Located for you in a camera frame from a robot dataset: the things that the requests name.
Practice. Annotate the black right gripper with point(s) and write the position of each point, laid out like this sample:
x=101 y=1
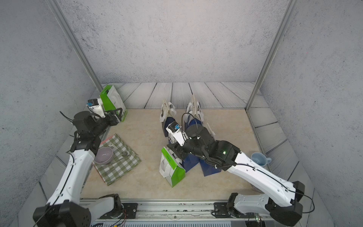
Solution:
x=178 y=150

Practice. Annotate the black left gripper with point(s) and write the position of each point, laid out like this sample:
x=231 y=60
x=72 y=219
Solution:
x=116 y=119

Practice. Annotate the green white takeout bag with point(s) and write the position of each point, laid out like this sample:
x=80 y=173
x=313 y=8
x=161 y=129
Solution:
x=171 y=167
x=113 y=101

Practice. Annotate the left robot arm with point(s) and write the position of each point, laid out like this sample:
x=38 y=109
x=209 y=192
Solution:
x=63 y=208

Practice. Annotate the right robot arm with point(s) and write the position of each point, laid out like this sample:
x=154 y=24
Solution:
x=280 y=198

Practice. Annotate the blue white takeout bag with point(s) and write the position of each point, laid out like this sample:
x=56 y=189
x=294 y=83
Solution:
x=189 y=162

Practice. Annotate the blue bag standing rear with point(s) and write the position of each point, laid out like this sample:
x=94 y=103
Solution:
x=193 y=113

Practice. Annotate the blue white bag lying right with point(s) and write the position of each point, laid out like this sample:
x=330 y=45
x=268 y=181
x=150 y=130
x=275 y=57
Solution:
x=208 y=169

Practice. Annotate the dark navy takeaway bag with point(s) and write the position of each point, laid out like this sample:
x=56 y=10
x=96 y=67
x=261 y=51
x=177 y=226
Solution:
x=167 y=116

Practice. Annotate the lilac ceramic bowl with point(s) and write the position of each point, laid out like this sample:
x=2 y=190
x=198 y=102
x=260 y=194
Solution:
x=104 y=156

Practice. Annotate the green checkered cloth mat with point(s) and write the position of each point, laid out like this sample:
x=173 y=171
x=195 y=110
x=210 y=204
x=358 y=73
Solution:
x=118 y=167

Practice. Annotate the light blue mug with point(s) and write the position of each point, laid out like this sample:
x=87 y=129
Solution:
x=260 y=159

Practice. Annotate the clear glass saucer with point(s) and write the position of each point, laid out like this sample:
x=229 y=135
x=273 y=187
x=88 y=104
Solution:
x=256 y=189

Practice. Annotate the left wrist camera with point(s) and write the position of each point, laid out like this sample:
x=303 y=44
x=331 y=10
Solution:
x=92 y=102

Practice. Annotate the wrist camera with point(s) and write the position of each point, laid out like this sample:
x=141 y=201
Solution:
x=174 y=126
x=92 y=102

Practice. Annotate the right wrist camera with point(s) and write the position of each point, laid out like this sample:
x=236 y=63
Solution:
x=174 y=126

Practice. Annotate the metal spoon patterned handle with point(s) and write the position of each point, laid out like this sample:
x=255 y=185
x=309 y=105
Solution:
x=119 y=152

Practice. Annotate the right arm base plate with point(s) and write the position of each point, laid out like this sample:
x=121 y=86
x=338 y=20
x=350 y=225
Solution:
x=221 y=210

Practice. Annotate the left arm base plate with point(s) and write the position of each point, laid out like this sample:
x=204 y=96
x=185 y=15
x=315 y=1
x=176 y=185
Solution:
x=129 y=210

